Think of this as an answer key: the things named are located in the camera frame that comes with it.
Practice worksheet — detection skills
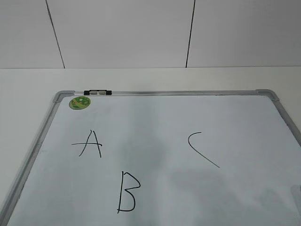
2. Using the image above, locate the black grey hanger clip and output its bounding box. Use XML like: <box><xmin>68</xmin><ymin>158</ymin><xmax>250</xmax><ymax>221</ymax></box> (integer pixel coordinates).
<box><xmin>84</xmin><ymin>89</ymin><xmax>112</xmax><ymax>96</ymax></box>

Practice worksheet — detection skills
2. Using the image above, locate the round green sticker magnet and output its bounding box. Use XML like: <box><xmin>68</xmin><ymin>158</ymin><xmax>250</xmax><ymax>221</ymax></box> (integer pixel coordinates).
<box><xmin>69</xmin><ymin>96</ymin><xmax>91</xmax><ymax>110</ymax></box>

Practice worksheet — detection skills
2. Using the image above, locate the white board with grey frame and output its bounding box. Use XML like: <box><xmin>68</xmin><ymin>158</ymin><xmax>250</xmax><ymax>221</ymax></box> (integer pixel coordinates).
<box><xmin>0</xmin><ymin>89</ymin><xmax>301</xmax><ymax>226</ymax></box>

